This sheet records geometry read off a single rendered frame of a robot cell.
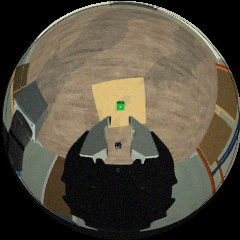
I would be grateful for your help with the black die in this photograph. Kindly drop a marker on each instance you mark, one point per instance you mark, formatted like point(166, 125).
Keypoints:
point(118, 145)

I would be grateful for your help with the green die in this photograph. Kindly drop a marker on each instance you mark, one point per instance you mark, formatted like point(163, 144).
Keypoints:
point(120, 105)

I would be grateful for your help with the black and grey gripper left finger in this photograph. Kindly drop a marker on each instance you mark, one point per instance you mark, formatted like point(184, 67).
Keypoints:
point(90, 146)

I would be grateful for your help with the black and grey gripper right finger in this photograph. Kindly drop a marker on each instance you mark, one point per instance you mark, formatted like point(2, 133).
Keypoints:
point(147, 146)

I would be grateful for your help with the tan mat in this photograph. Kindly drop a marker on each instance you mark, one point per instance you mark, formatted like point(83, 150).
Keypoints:
point(129, 90)

